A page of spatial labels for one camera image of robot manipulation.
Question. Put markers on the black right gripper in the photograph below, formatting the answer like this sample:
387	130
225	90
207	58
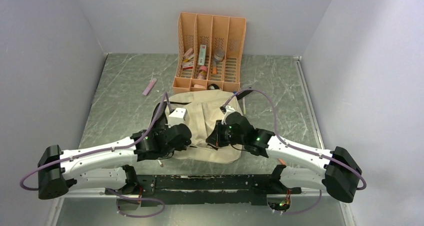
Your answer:
213	138

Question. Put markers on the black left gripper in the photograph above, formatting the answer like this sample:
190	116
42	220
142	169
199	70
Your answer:
181	146

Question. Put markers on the beige canvas backpack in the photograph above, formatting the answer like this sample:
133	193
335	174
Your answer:
203	110

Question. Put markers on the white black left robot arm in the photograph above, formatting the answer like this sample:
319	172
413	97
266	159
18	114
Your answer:
110	165

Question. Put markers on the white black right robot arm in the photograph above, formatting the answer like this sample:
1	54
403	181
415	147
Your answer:
334	171

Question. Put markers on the pink eraser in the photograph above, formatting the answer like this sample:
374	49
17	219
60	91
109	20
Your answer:
149	87

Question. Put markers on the pink tape roll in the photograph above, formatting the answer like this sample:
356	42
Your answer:
202	73

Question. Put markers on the red white small box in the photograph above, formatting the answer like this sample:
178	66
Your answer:
188	59

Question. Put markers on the teal white box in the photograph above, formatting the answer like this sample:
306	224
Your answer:
202	55

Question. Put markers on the grey glue stick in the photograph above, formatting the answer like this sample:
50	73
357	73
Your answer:
218	57

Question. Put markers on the orange plastic desk organizer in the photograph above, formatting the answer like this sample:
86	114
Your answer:
217	32

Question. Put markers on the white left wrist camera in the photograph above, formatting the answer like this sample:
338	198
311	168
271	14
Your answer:
177	116

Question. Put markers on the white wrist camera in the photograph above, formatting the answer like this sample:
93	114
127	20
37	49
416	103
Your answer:
226	110
177	116

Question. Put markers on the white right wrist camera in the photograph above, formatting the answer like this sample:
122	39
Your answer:
226	110

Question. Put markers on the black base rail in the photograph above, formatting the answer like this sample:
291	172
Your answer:
213	189

